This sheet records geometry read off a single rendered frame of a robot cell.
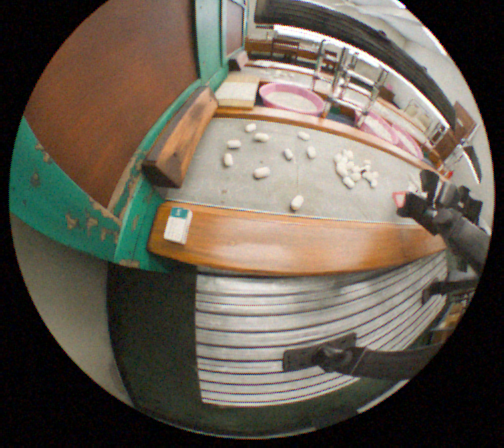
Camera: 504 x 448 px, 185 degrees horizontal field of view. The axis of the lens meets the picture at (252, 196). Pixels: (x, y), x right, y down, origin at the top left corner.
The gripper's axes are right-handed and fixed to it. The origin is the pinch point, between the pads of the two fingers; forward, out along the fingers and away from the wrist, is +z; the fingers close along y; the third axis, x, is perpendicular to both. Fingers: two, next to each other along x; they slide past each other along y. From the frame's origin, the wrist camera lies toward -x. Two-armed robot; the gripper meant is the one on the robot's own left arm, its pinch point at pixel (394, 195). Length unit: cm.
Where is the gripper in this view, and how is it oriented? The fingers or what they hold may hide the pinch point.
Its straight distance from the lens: 54.1
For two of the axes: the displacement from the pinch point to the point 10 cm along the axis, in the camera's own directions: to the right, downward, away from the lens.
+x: -1.1, 9.3, 3.6
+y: -9.9, -1.2, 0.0
